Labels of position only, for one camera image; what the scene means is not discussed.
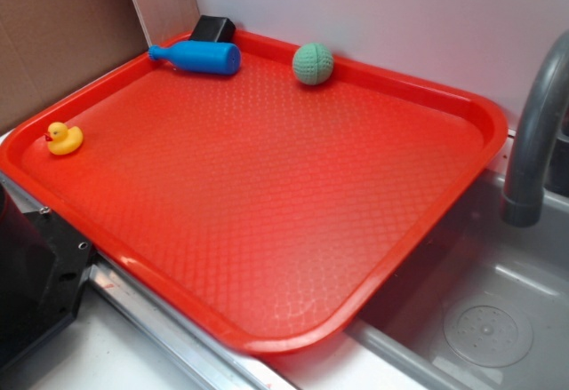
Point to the green textured ball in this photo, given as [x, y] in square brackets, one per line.
[313, 64]

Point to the red plastic tray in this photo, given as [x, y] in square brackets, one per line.
[266, 211]

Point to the blue plastic bowling pin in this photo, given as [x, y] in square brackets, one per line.
[200, 57]

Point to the black plastic block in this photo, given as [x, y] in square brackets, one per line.
[213, 29]

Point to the yellow rubber duck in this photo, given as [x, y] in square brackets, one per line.
[63, 140]

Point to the grey plastic sink basin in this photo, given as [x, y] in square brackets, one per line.
[478, 304]

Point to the grey toy faucet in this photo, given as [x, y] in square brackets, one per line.
[539, 157]

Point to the brown cardboard panel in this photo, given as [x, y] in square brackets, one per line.
[50, 48]

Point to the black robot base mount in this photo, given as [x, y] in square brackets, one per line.
[44, 265]

